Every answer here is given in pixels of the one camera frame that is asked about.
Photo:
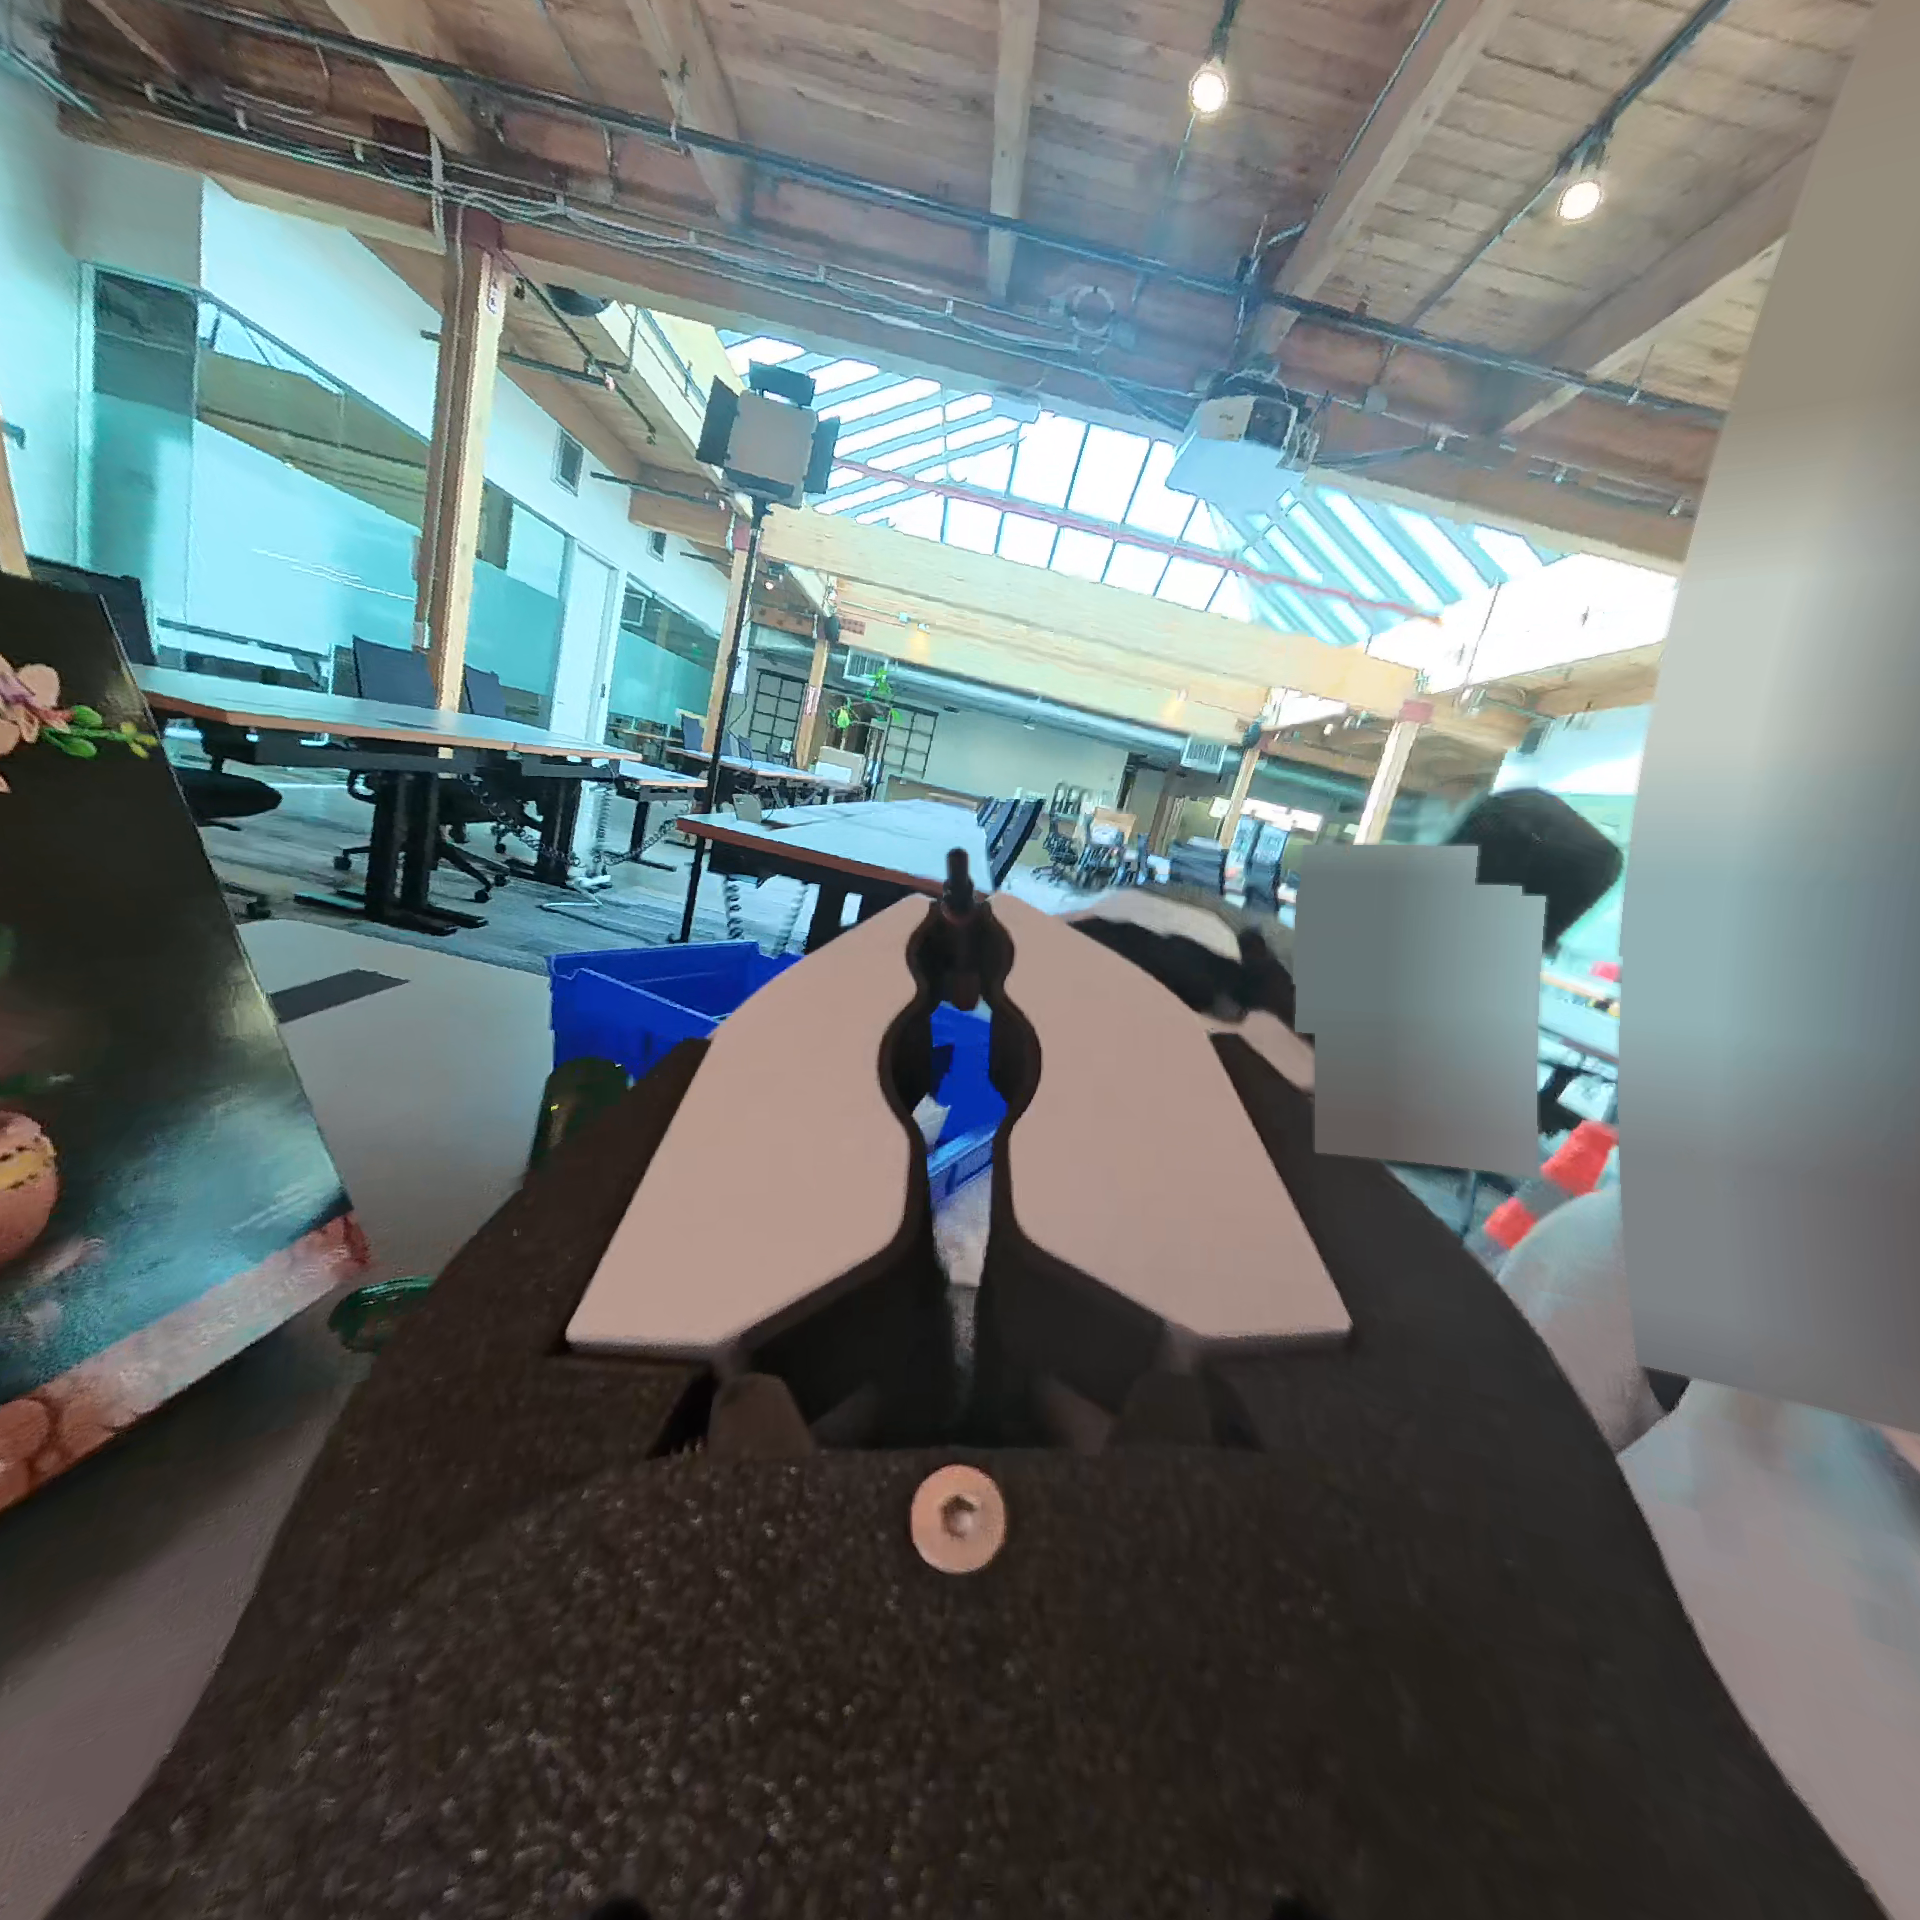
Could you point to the hanging green plant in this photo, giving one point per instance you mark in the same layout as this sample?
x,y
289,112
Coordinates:
x,y
866,704

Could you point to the blue plastic bin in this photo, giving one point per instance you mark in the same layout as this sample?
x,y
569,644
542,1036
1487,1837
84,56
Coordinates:
x,y
630,1004

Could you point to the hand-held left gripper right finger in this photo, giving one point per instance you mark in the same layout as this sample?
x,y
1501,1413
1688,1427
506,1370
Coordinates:
x,y
1155,1171

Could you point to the studio light on stand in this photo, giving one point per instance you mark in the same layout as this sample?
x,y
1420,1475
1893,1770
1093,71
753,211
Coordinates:
x,y
764,442

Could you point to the dark brick stem piece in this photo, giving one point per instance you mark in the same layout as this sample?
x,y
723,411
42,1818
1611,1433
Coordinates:
x,y
961,914

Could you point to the grey desk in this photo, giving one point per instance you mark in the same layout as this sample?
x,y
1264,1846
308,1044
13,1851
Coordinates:
x,y
134,1650

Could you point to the black orchid picture box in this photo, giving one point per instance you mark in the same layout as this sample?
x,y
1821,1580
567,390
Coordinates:
x,y
150,975

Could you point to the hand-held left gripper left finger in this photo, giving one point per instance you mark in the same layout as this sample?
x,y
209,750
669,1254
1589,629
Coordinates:
x,y
750,1171

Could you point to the orange safety cone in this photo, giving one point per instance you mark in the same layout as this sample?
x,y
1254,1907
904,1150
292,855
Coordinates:
x,y
1574,1162

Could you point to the person's light sweatshirt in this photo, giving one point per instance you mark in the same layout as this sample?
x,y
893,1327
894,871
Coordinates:
x,y
1770,1650

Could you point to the black office chair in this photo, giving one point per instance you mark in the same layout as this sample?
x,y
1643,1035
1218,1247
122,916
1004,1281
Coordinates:
x,y
225,788
391,674

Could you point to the ceiling spot lamp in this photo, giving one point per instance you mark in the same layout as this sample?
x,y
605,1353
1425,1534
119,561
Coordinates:
x,y
1578,194
1209,87

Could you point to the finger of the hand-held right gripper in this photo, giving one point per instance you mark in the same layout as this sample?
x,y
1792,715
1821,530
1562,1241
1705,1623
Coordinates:
x,y
1185,918
1287,1043

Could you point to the wooden office table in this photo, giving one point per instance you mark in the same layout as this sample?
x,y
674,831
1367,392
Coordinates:
x,y
375,721
854,832

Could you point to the toy brick potted plant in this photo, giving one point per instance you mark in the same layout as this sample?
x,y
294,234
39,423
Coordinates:
x,y
579,1103

